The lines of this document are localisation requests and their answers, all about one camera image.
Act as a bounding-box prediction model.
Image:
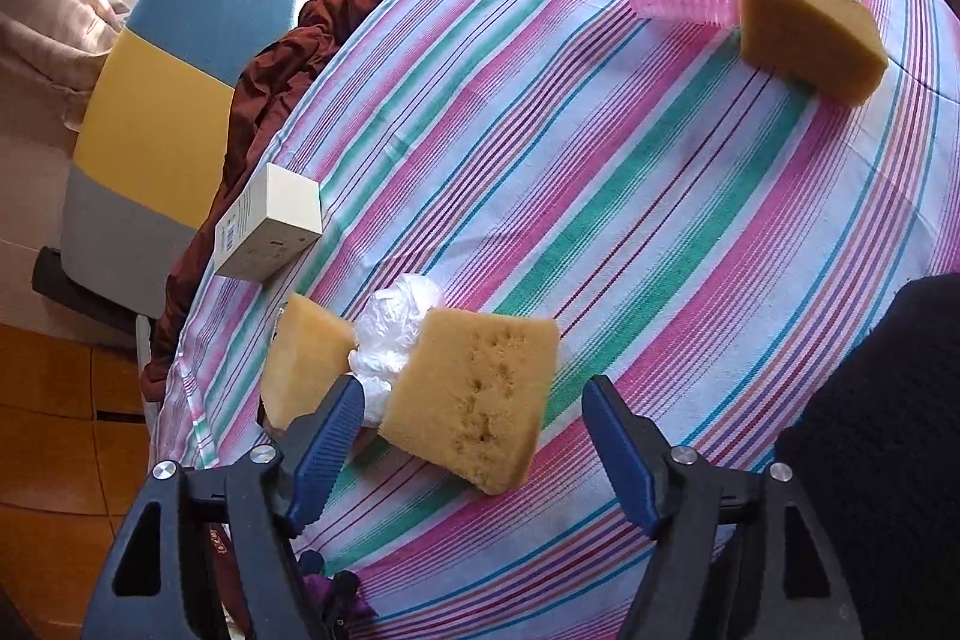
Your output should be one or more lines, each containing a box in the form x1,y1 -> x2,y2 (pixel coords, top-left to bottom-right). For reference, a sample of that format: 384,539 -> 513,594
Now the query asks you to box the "maroon blanket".
140,0 -> 384,403

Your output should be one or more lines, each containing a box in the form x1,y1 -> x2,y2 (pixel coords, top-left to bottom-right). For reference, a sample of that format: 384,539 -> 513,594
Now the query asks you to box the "yellow sponge piece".
260,294 -> 356,431

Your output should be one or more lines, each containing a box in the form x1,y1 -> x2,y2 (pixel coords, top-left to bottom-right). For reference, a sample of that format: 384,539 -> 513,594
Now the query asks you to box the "yellow sponge wedge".
739,0 -> 889,107

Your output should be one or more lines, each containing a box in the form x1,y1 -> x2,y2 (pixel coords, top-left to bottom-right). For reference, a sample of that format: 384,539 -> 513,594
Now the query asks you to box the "white carton box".
212,163 -> 322,283

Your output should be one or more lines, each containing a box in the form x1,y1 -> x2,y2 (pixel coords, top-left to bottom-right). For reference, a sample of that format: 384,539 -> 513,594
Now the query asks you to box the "floral window curtain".
2,0 -> 130,131

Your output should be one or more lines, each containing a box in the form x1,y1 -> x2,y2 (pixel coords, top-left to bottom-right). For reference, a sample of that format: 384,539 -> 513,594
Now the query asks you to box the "tricolour headboard cushion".
60,0 -> 298,319

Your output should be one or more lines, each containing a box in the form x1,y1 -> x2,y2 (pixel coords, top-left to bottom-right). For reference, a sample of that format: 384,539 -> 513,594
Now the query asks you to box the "striped bed sheet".
155,0 -> 958,638

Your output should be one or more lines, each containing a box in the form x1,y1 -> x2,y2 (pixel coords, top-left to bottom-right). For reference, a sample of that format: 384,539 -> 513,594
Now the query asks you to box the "yellow sponge block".
379,308 -> 560,495

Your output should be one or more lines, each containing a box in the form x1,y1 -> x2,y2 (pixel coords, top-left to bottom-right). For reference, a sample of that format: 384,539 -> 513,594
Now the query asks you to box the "purple snack wrapper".
298,551 -> 376,638

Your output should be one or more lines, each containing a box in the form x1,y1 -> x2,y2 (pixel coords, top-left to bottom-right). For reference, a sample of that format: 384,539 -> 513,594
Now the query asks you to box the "white crumpled plastic bag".
348,273 -> 441,429

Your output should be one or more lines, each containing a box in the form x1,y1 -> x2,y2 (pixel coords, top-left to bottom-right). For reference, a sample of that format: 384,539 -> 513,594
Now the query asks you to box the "wooden wardrobe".
2,325 -> 148,638

